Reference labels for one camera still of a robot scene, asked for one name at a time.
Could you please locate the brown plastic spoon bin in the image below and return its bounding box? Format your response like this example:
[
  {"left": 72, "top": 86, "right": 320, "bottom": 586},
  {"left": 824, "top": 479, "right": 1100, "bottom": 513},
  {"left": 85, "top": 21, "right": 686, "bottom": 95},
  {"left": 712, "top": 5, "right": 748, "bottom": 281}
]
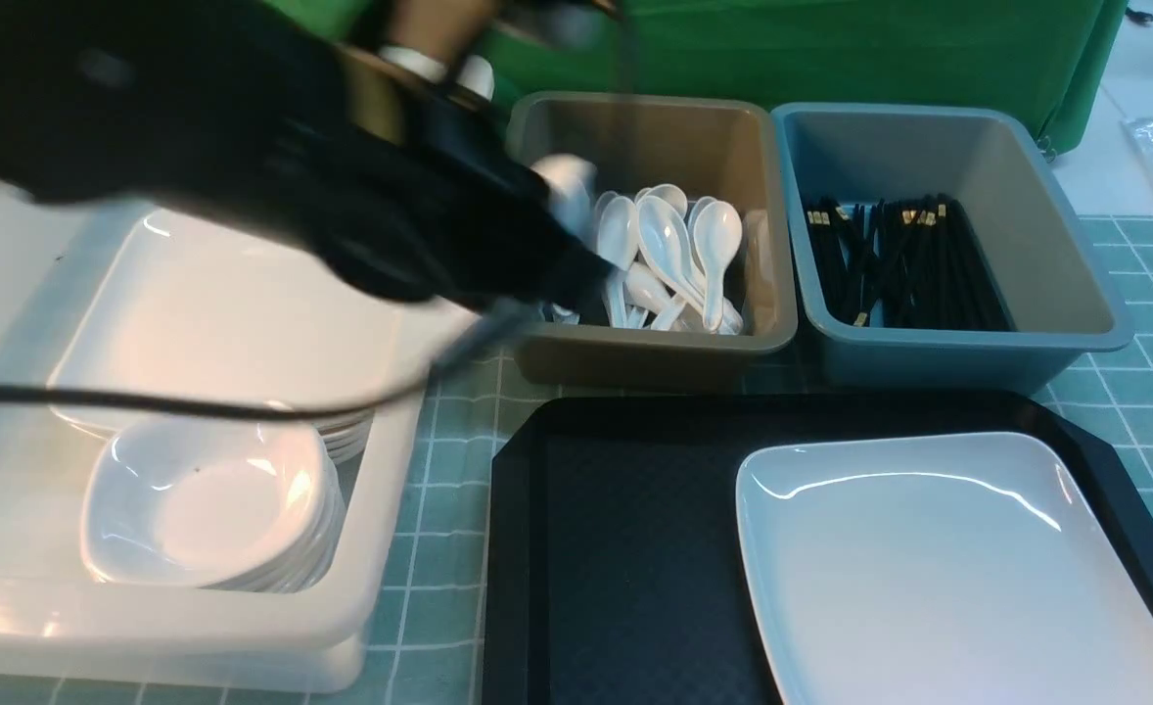
[{"left": 506, "top": 92, "right": 799, "bottom": 393}]

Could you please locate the stack of white square plates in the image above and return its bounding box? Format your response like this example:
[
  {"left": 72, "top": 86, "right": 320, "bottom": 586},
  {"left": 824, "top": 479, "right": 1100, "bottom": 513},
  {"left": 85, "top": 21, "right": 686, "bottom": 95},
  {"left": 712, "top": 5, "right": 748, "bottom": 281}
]
[{"left": 48, "top": 210, "right": 477, "bottom": 407}]

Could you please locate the large white plastic tub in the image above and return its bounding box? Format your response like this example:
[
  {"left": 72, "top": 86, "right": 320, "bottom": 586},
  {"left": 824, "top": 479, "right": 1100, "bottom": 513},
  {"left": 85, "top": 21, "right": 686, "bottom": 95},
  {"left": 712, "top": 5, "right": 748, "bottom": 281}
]
[{"left": 0, "top": 188, "right": 421, "bottom": 693}]

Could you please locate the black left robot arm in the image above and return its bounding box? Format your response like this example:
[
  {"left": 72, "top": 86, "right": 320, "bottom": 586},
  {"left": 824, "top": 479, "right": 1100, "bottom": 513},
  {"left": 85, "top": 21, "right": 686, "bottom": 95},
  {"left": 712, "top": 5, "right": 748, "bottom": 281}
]
[{"left": 0, "top": 1, "right": 612, "bottom": 312}]

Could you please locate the blue plastic chopstick bin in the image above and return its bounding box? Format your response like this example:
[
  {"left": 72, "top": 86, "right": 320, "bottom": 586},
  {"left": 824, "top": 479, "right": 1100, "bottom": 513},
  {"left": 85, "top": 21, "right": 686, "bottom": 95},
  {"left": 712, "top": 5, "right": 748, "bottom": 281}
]
[{"left": 773, "top": 104, "right": 1135, "bottom": 393}]

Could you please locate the black serving tray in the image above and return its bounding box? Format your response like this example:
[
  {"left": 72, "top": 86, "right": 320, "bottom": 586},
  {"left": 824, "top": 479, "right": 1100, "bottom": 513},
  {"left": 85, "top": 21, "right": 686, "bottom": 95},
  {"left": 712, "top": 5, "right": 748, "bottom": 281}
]
[{"left": 480, "top": 390, "right": 1153, "bottom": 704}]

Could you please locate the green backdrop cloth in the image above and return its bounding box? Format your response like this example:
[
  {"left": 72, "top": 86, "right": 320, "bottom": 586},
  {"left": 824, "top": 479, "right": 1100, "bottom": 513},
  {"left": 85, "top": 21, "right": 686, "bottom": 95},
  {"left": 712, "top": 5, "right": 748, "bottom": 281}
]
[{"left": 263, "top": 0, "right": 1129, "bottom": 194}]

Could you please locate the pile of white spoons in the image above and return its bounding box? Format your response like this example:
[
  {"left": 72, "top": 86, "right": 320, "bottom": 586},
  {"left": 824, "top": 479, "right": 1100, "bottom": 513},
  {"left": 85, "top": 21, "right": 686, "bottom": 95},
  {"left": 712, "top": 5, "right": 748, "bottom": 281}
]
[{"left": 537, "top": 155, "right": 746, "bottom": 337}]

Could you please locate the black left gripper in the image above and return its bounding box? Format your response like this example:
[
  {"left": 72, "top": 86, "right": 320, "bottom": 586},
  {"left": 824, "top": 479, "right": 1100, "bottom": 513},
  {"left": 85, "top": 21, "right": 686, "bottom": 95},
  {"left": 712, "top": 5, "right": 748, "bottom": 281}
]
[{"left": 322, "top": 89, "right": 615, "bottom": 312}]

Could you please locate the large white square plate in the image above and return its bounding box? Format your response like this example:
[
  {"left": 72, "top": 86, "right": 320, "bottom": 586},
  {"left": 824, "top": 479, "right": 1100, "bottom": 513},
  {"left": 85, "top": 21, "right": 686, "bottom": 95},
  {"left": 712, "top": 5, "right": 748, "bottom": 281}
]
[{"left": 734, "top": 432, "right": 1153, "bottom": 704}]

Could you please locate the bundle of black chopsticks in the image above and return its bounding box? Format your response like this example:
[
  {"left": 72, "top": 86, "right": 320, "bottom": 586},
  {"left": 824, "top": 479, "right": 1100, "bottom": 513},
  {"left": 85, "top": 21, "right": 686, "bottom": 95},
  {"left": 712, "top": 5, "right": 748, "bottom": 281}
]
[{"left": 804, "top": 195, "right": 1013, "bottom": 333}]

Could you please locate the green checked tablecloth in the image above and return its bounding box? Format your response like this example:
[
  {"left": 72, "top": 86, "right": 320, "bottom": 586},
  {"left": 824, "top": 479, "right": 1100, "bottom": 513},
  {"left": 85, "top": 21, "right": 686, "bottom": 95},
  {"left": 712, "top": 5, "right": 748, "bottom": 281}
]
[{"left": 0, "top": 197, "right": 1153, "bottom": 704}]

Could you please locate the stack of white bowls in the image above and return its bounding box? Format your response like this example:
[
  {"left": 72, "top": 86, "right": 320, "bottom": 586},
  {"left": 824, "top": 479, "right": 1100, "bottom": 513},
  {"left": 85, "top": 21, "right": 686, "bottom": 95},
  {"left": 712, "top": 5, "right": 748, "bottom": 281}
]
[{"left": 80, "top": 418, "right": 346, "bottom": 593}]

